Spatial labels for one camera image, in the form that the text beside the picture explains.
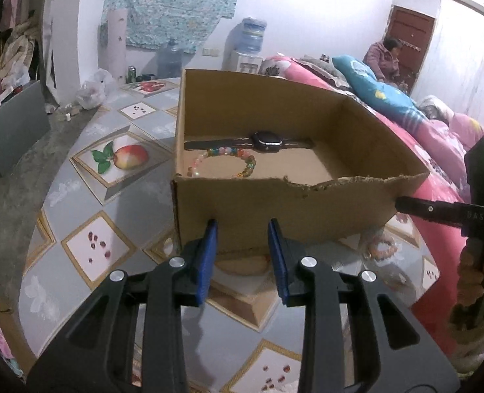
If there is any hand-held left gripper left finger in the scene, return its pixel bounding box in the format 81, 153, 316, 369
27, 218, 219, 393

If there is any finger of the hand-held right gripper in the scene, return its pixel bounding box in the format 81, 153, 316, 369
395, 196, 469, 229

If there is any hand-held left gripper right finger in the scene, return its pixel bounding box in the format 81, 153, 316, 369
267, 218, 460, 393

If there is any brown cardboard box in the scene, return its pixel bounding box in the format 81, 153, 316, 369
170, 68, 430, 254

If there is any person's right forearm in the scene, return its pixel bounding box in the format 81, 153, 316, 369
448, 272, 484, 378

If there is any person's right hand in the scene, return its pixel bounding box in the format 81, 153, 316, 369
454, 245, 484, 317

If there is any pink floral blanket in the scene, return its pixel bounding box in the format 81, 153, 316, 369
259, 54, 484, 353

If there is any black smart watch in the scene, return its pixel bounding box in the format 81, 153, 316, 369
184, 130, 315, 151

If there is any blue patterned pillow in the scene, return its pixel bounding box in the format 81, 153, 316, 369
332, 55, 431, 132

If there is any grey patterned blanket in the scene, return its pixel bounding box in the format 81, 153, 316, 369
299, 54, 352, 89

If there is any brown wooden door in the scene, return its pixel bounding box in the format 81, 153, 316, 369
386, 5, 436, 91

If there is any white plastic bag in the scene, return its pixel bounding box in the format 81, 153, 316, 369
75, 68, 116, 110

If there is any clear water jug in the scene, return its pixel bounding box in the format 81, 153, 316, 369
157, 38, 184, 78

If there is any blue water dispenser bottle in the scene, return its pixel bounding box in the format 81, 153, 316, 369
239, 17, 268, 54

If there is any grey flat board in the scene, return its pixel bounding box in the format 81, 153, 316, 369
0, 80, 52, 178

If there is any white rolled tube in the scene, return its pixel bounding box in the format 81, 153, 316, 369
107, 8, 128, 84

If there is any cluttered shelf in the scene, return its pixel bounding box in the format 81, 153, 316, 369
0, 0, 43, 111

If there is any multicolour bead bracelet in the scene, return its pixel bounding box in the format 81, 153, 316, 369
187, 146, 257, 179

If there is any teal floral wall cloth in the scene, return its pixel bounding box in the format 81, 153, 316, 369
100, 0, 243, 54

